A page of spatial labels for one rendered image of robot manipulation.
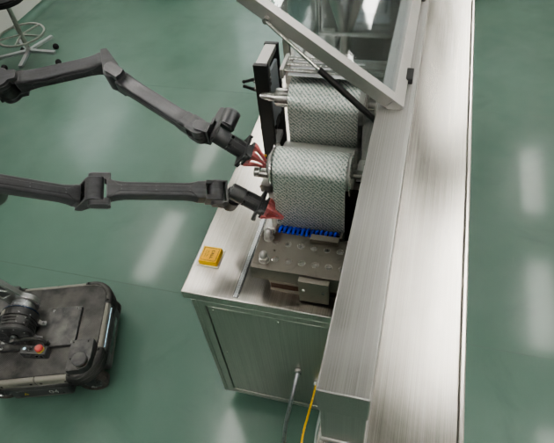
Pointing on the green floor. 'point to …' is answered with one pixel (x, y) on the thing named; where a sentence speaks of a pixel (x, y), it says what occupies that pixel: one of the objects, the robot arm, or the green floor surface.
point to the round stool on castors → (19, 32)
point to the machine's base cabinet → (264, 351)
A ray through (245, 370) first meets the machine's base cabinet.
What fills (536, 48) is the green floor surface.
